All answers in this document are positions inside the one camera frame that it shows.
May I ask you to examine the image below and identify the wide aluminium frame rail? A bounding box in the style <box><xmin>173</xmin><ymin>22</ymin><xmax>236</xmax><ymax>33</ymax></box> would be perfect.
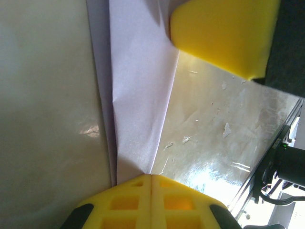
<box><xmin>227</xmin><ymin>96</ymin><xmax>305</xmax><ymax>226</ymax></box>

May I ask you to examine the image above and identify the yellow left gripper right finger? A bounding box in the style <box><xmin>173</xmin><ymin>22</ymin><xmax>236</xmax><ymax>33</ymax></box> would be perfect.
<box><xmin>151</xmin><ymin>175</ymin><xmax>243</xmax><ymax>229</ymax></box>

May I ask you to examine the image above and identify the purple paper sheet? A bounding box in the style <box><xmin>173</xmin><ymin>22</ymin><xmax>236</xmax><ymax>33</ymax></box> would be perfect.
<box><xmin>86</xmin><ymin>0</ymin><xmax>181</xmax><ymax>187</ymax></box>

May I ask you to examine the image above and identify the thin black wire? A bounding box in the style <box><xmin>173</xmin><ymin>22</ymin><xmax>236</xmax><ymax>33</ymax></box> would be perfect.
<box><xmin>258</xmin><ymin>187</ymin><xmax>305</xmax><ymax>206</ymax></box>

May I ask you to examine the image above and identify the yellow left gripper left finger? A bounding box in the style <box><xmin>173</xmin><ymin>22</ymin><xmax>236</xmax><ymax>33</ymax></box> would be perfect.
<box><xmin>59</xmin><ymin>174</ymin><xmax>152</xmax><ymax>229</ymax></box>

